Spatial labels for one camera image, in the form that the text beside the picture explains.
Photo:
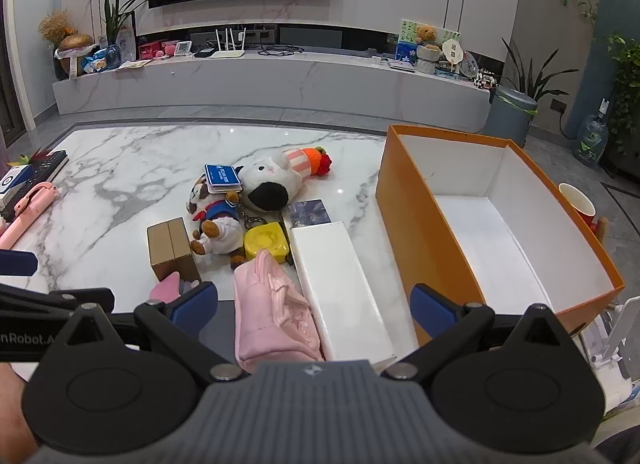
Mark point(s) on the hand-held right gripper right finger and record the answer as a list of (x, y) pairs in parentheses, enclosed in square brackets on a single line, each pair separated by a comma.
[(432, 309)]

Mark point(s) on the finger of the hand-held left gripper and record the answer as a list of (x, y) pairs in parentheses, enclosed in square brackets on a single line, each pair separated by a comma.
[(45, 300), (17, 263)]

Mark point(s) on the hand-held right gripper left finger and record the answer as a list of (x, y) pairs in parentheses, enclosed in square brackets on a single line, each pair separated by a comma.
[(192, 306)]

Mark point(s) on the pink fabric pouch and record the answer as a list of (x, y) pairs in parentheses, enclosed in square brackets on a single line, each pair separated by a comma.
[(265, 314)]

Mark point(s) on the sailor bear plush with tag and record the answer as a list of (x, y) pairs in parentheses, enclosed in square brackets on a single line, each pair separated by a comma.
[(222, 231)]

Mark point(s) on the orange cardboard storage box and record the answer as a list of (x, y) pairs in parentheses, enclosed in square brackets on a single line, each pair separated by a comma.
[(415, 224)]

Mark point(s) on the long white box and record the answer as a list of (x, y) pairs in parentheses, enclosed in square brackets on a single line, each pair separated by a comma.
[(335, 284)]

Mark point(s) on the grey floral print box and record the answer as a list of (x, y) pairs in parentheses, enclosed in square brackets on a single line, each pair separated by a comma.
[(310, 211)]

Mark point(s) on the white animal plush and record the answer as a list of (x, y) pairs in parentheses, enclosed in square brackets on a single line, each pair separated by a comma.
[(270, 172)]

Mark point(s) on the crochet orange toy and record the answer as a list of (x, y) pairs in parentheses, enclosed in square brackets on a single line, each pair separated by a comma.
[(315, 157)]

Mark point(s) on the person's left forearm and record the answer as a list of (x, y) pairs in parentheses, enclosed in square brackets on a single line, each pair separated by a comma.
[(12, 409)]

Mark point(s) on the small pink item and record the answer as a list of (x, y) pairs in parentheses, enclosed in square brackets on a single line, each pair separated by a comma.
[(165, 289)]

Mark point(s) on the pink folding stick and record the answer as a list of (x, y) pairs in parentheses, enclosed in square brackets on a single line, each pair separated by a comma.
[(25, 209)]

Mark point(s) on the brown cardboard box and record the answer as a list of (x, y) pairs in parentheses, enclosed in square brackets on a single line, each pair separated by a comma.
[(167, 246)]

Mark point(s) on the white and blue box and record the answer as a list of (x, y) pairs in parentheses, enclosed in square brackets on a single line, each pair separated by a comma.
[(12, 182)]

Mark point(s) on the yellow plastic case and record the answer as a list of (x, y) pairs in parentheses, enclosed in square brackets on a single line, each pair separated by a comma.
[(265, 241)]

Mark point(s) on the red paper cup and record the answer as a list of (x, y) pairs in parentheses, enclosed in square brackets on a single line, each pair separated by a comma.
[(582, 211)]

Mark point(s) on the white folding stand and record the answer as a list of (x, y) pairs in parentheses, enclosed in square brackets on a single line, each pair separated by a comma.
[(622, 324)]

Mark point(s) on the grey trash bin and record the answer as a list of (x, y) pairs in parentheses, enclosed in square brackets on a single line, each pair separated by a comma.
[(507, 117)]

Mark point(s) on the snack bags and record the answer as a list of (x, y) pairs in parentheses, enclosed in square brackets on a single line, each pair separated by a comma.
[(95, 63)]

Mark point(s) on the blue vase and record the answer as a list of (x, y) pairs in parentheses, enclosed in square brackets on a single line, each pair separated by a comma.
[(111, 57)]

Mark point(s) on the brown mushroom ornament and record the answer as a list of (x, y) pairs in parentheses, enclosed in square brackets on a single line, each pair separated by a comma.
[(75, 42)]

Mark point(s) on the large water bottle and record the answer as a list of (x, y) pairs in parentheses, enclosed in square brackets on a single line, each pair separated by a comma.
[(590, 139)]

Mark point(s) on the cow figurines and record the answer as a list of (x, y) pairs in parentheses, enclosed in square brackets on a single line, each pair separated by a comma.
[(486, 80)]

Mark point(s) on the dried flower bunch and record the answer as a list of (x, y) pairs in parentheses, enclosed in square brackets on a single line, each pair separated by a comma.
[(55, 27)]

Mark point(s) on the marble television console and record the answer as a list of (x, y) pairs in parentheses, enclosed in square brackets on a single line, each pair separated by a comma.
[(275, 79)]

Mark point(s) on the flat notebook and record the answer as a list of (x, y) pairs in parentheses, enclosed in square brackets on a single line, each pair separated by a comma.
[(400, 66)]

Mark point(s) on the teddy bear on shelf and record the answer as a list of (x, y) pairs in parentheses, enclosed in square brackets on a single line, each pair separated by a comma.
[(429, 62)]

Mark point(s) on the decorative plate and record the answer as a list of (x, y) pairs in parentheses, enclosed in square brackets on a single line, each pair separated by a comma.
[(470, 64)]

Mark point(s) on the red box on console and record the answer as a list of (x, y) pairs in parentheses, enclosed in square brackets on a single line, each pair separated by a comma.
[(149, 50)]

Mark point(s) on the long-leaf floor plant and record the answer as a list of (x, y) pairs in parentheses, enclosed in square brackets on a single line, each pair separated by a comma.
[(532, 79)]

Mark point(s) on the white router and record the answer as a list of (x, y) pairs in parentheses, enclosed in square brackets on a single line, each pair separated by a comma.
[(227, 53)]

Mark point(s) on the small white desk clock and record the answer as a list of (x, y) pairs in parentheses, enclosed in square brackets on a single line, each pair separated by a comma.
[(183, 48)]

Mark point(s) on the round white fan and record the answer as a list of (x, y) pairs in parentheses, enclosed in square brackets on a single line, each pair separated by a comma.
[(451, 50)]

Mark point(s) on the green plant on console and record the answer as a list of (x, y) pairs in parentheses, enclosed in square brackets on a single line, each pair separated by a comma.
[(114, 14)]

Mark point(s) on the small brown teddy bear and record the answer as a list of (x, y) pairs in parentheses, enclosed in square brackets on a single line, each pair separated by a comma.
[(426, 34)]

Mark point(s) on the green picture card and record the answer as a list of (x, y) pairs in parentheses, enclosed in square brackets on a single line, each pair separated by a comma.
[(407, 29)]

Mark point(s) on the leafy plant on cabinet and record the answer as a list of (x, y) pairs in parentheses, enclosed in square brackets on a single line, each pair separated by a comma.
[(625, 74)]

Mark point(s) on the wall socket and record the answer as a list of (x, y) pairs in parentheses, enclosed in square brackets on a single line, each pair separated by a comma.
[(558, 105)]

